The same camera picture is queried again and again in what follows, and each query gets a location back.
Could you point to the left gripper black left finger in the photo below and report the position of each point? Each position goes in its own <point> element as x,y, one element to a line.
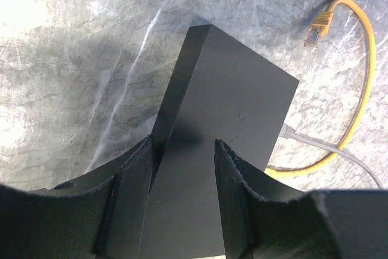
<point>97,215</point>

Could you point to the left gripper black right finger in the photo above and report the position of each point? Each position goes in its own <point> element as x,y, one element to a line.
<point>264,218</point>

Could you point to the black network switch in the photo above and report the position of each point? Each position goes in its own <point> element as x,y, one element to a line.
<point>219,89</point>

